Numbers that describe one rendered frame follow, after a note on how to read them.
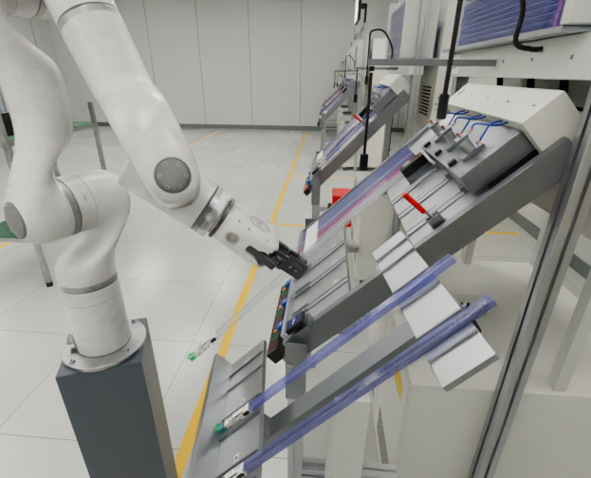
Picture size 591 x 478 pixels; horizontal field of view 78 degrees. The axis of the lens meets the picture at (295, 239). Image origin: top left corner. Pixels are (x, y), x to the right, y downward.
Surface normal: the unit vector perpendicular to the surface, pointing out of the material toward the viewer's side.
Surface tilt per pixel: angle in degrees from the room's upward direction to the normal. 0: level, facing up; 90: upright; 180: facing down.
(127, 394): 90
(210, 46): 90
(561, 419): 90
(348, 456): 90
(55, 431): 0
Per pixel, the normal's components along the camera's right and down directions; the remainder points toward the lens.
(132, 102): -0.02, -0.53
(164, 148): 0.39, -0.05
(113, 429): 0.29, 0.40
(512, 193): -0.08, 0.41
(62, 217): 0.86, 0.23
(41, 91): 0.64, 0.28
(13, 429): 0.00, -0.91
